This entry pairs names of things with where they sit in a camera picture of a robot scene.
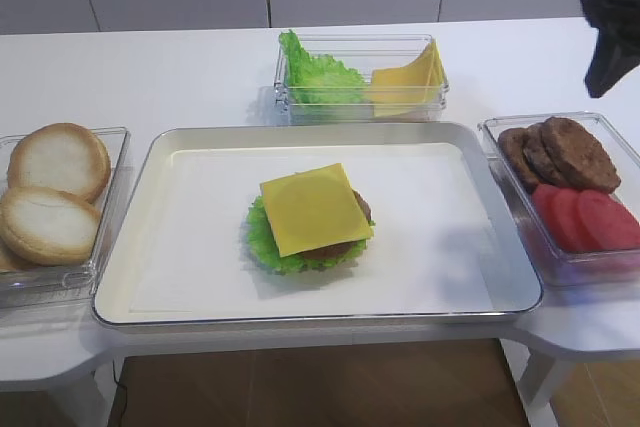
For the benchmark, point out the yellow cheese slice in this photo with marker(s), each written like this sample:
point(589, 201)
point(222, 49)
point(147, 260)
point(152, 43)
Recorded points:
point(313, 209)

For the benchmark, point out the brown patty on burger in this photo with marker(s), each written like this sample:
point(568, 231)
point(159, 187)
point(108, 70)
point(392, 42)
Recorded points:
point(335, 250)

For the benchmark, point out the middle brown meat patty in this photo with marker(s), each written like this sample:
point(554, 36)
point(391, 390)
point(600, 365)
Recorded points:
point(540, 160)

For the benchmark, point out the white paper tray liner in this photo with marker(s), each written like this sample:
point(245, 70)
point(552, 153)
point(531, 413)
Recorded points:
point(433, 247)

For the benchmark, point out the middle bun half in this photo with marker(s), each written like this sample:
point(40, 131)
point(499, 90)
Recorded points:
point(48, 227)

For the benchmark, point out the front brown meat patty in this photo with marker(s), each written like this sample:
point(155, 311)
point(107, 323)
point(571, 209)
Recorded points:
point(579, 156)

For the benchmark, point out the white metal tray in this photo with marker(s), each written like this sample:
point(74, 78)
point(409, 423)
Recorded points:
point(515, 290)

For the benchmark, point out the orange cheese slices in box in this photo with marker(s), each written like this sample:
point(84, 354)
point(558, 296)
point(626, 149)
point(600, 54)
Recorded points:
point(399, 90)

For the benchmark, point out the front red tomato slice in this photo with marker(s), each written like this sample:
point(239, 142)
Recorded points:
point(607, 222)

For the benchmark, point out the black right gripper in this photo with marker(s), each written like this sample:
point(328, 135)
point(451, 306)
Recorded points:
point(616, 51)

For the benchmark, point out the green lettuce leaf in box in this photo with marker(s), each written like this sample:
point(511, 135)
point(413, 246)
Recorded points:
point(319, 79)

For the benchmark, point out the back brown meat patty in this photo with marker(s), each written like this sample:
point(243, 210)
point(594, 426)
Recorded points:
point(511, 142)

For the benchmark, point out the clear box with lettuce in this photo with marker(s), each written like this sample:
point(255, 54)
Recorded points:
point(365, 54)

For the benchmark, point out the middle red tomato slice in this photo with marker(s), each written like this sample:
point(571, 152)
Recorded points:
point(571, 234)

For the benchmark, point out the clear box with patties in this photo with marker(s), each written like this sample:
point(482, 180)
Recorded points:
point(556, 266)

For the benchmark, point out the bun half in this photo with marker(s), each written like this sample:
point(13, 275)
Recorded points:
point(63, 156)
point(11, 262)
point(48, 227)

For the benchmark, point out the green lettuce on burger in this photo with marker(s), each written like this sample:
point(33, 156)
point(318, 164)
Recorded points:
point(263, 248)

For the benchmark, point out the top bun half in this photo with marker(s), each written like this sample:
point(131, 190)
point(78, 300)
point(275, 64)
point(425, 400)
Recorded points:
point(63, 156)

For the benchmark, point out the brown meat patty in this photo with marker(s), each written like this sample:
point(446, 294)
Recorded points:
point(579, 156)
point(540, 160)
point(511, 142)

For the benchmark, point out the clear box with buns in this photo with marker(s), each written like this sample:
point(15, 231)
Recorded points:
point(61, 283)

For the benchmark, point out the back red tomato slice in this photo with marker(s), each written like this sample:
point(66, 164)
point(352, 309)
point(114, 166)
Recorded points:
point(542, 198)

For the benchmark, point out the lower left bun half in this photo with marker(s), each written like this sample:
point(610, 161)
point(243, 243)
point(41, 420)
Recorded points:
point(11, 262)

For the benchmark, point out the red tomato slice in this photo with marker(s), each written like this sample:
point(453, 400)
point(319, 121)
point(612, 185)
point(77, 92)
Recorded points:
point(542, 198)
point(607, 222)
point(571, 234)

